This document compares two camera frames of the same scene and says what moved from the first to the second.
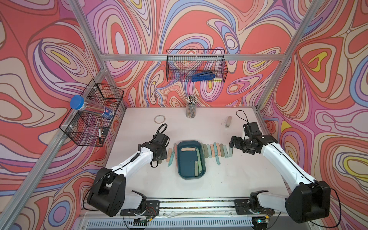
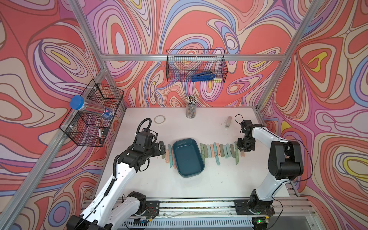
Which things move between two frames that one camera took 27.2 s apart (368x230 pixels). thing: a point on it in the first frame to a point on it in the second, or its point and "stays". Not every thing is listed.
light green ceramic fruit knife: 202,155 stays
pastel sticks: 176,153 to 174,162
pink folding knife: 218,149 stays
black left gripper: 165,154 to 157,152
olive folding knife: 222,150 stays
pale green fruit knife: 200,164 to 236,153
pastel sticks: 216,153 stays
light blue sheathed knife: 226,153 stays
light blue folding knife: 209,151 stays
